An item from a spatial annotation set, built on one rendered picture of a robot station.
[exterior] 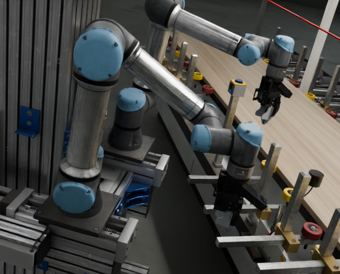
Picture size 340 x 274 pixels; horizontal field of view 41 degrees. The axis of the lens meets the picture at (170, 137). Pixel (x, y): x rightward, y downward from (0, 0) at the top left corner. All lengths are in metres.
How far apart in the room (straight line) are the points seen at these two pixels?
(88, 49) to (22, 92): 0.56
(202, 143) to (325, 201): 1.10
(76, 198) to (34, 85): 0.47
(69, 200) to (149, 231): 1.87
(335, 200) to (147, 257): 1.27
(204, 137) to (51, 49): 0.59
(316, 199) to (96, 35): 1.43
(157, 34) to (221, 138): 0.75
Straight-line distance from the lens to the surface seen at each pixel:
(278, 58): 1.77
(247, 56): 1.63
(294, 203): 1.89
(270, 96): 1.80
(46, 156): 1.68
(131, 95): 1.85
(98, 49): 1.10
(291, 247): 1.93
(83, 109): 1.19
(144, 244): 3.03
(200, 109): 1.33
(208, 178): 2.25
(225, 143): 1.24
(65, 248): 1.61
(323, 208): 2.16
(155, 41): 1.87
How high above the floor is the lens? 1.98
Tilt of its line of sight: 27 degrees down
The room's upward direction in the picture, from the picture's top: 11 degrees clockwise
